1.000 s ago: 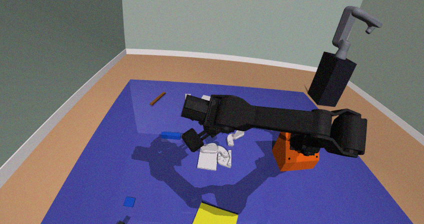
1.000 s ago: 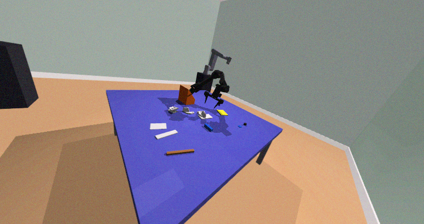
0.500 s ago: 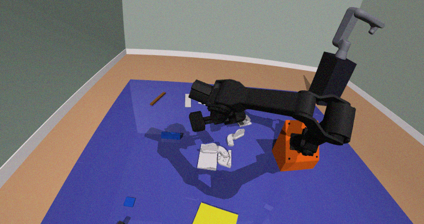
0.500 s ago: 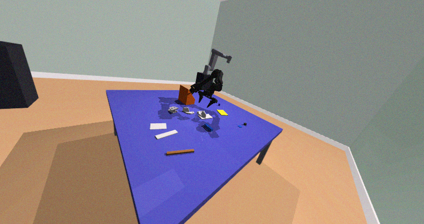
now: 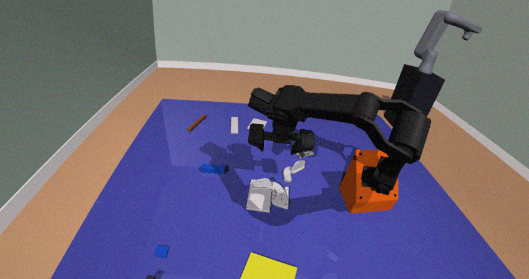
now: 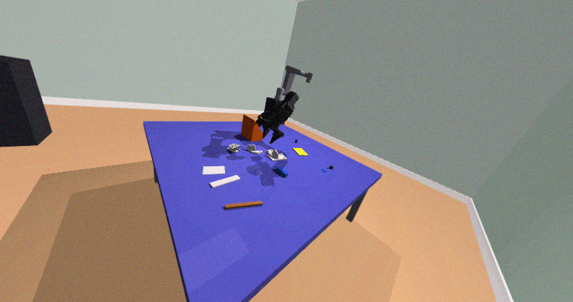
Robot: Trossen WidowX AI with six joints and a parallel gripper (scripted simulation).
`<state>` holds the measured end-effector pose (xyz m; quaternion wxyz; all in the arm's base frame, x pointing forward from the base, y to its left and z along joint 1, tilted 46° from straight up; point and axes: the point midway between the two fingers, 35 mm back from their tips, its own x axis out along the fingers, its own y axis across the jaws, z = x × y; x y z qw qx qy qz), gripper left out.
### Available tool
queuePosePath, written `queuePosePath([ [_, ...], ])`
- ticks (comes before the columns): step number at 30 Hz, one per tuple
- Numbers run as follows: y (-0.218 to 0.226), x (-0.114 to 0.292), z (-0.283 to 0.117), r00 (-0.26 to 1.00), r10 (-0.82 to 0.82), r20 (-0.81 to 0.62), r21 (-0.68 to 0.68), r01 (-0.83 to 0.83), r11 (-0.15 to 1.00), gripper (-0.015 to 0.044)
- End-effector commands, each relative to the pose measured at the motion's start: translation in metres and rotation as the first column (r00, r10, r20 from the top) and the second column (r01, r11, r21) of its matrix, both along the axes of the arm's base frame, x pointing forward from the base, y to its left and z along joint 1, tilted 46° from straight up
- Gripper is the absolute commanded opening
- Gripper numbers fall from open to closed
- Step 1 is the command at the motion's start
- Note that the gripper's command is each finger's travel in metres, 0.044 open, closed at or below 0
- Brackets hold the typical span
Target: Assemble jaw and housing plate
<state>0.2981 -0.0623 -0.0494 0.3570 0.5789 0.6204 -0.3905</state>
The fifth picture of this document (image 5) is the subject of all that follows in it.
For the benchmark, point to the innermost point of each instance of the brown flat bar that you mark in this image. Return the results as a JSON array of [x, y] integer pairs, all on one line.
[[196, 123]]

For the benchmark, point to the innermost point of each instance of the white flat bar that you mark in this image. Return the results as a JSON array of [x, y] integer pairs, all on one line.
[[234, 125]]

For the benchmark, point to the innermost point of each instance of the blue rectangular block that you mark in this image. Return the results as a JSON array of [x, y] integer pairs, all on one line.
[[215, 169]]

